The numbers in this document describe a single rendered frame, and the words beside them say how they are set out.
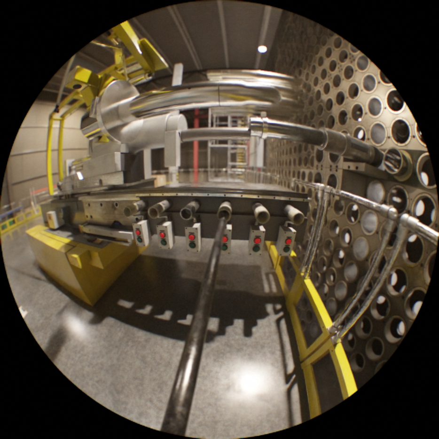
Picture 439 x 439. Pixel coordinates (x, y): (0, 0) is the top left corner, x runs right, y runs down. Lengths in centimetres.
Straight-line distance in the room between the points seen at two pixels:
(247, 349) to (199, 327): 95
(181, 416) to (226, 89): 83
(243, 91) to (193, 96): 21
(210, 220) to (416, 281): 156
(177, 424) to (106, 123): 91
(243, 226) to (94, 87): 128
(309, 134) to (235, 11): 905
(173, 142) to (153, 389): 151
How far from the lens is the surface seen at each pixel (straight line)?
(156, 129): 105
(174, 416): 19
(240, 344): 116
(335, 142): 119
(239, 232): 86
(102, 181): 140
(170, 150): 98
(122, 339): 132
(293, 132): 106
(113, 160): 109
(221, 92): 70
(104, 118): 83
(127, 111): 87
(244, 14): 984
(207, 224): 86
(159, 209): 76
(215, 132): 100
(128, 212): 90
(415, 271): 145
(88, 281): 156
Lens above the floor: 106
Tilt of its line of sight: 19 degrees down
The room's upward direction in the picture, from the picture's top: 1 degrees clockwise
